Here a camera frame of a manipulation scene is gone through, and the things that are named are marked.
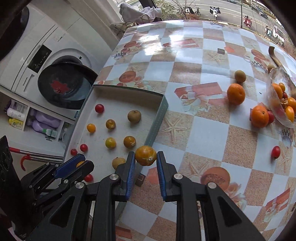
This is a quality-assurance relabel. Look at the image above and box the brown longan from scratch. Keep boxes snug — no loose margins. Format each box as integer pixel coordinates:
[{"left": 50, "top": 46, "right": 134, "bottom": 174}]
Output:
[{"left": 112, "top": 157, "right": 126, "bottom": 170}]

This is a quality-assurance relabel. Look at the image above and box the dark yellow striped tomato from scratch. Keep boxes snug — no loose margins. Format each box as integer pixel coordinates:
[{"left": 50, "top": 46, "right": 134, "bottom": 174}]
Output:
[{"left": 135, "top": 146, "right": 157, "bottom": 166}]

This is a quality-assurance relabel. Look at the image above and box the yellow tomato cluster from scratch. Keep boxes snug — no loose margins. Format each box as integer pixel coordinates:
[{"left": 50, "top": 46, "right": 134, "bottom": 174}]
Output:
[{"left": 105, "top": 137, "right": 116, "bottom": 149}]

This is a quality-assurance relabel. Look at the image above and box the yellow cherry tomato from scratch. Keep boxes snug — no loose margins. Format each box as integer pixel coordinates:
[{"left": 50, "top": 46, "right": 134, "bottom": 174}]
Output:
[{"left": 86, "top": 123, "right": 96, "bottom": 133}]

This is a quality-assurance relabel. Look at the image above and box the brown longan fruit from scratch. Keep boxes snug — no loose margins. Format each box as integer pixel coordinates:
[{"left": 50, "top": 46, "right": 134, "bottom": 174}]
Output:
[{"left": 127, "top": 110, "right": 142, "bottom": 123}]

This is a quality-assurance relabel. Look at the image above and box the red tomato tray bottom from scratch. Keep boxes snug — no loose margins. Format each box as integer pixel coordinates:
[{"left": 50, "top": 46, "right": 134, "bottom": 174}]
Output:
[{"left": 84, "top": 174, "right": 93, "bottom": 183}]

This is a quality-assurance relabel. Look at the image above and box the red tomato tray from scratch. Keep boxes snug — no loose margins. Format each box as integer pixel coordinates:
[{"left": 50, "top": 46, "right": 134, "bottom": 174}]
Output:
[
  {"left": 70, "top": 149, "right": 78, "bottom": 156},
  {"left": 84, "top": 174, "right": 93, "bottom": 183}
]

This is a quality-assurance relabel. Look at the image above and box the red tomato tray left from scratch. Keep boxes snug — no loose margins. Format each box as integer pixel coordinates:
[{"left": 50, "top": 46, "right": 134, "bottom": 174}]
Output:
[{"left": 70, "top": 149, "right": 78, "bottom": 156}]

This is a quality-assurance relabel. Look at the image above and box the red cherry tomato cluster left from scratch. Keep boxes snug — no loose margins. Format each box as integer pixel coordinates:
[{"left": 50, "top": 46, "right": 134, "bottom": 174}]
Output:
[{"left": 80, "top": 144, "right": 88, "bottom": 152}]

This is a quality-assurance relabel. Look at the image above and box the dark orange tomato in tray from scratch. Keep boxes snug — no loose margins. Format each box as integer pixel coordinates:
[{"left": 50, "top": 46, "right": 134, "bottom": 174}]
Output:
[{"left": 123, "top": 136, "right": 136, "bottom": 149}]

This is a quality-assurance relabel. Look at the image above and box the orange yellow tomato in tray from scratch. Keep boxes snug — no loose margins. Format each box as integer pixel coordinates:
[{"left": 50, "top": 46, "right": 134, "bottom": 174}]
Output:
[{"left": 105, "top": 119, "right": 116, "bottom": 130}]

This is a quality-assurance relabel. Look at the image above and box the purple detergent bottle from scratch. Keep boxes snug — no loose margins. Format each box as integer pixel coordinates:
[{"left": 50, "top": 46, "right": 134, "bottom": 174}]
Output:
[{"left": 26, "top": 108, "right": 61, "bottom": 138}]

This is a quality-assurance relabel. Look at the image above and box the shallow white tray box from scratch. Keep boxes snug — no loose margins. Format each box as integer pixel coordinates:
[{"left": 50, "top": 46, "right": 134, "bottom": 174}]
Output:
[{"left": 63, "top": 84, "right": 169, "bottom": 223}]

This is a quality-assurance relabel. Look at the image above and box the white washing machine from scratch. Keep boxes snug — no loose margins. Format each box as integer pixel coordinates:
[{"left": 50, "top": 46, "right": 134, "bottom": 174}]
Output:
[{"left": 1, "top": 4, "right": 99, "bottom": 121}]

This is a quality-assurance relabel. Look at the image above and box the large orange left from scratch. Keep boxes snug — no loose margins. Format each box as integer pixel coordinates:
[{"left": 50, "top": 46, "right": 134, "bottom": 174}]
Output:
[{"left": 227, "top": 83, "right": 245, "bottom": 105}]

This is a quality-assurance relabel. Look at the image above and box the large orange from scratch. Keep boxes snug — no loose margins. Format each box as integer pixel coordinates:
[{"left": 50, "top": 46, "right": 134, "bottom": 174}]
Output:
[
  {"left": 250, "top": 105, "right": 269, "bottom": 128},
  {"left": 227, "top": 83, "right": 245, "bottom": 105}
]

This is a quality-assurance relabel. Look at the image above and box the large orange right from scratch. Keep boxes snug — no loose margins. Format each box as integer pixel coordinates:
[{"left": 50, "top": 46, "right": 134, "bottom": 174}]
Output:
[{"left": 250, "top": 105, "right": 269, "bottom": 128}]

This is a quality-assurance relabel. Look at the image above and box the red tomato with stem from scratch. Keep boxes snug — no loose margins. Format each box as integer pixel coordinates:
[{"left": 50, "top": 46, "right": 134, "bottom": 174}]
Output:
[{"left": 271, "top": 146, "right": 281, "bottom": 159}]

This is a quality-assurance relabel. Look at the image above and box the patterned checkered tablecloth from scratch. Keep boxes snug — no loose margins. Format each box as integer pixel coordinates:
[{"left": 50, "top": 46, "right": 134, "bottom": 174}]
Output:
[{"left": 98, "top": 20, "right": 295, "bottom": 240}]

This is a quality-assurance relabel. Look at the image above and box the red tomato beside orange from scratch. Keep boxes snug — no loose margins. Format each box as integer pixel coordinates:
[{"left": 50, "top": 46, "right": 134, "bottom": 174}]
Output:
[{"left": 267, "top": 110, "right": 274, "bottom": 124}]

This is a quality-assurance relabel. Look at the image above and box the green brown round fruit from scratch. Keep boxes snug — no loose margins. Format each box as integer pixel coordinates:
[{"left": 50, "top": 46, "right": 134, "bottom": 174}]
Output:
[{"left": 234, "top": 70, "right": 246, "bottom": 83}]

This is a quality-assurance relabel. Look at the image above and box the small dark square object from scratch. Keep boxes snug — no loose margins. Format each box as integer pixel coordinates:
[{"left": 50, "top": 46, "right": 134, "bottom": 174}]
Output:
[{"left": 217, "top": 48, "right": 225, "bottom": 55}]

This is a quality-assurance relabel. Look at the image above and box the glass fruit bowl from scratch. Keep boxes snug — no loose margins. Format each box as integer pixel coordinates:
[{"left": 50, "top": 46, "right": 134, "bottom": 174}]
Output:
[{"left": 266, "top": 67, "right": 295, "bottom": 128}]

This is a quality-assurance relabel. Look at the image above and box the cloth on chair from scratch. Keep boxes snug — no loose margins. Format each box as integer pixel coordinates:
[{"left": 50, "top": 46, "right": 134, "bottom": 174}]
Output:
[{"left": 119, "top": 3, "right": 162, "bottom": 25}]

